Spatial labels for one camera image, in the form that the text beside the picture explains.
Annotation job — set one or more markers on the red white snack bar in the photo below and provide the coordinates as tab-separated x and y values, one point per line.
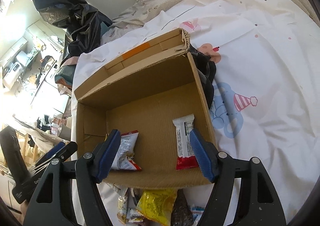
185	155

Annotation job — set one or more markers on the white printed bed sheet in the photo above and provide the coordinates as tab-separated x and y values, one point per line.
266	85

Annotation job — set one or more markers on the red white snack packet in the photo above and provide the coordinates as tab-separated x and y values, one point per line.
124	159

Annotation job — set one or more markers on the black plastic bag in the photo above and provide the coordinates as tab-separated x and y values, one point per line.
81	20

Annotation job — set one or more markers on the dark cloth beside box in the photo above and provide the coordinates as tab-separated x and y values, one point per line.
206	70

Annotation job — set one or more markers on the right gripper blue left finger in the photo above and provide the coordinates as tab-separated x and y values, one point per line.
51	202

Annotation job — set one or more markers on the grey patterned blanket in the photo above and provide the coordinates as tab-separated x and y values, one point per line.
135	17

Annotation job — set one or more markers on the brown cardboard box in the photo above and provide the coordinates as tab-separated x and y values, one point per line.
144	90

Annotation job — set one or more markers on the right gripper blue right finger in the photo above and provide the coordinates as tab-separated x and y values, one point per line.
258	202

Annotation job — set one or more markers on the white microwave oven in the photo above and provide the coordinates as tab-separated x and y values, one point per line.
12	75

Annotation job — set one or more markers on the white blue chip bag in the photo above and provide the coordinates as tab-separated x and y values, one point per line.
197	212

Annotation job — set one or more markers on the dark chocolate snack packet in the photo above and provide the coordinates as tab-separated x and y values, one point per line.
181	214

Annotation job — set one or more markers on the yellow snack bag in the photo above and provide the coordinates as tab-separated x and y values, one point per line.
157	205

